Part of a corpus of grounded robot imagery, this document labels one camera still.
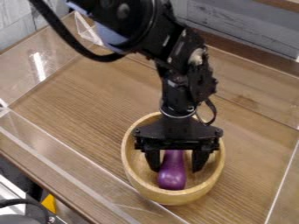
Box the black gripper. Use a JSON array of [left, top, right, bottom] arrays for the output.
[[133, 115, 223, 172]]

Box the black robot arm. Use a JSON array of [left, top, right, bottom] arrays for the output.
[[66, 0, 223, 172]]

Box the purple toy eggplant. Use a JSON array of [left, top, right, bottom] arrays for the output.
[[157, 150, 187, 191]]

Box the brown wooden bowl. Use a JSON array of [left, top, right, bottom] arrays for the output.
[[121, 112, 225, 206]]

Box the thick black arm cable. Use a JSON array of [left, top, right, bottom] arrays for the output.
[[26, 0, 126, 63]]

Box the black cable bottom left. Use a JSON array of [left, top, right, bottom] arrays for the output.
[[0, 198, 50, 224]]

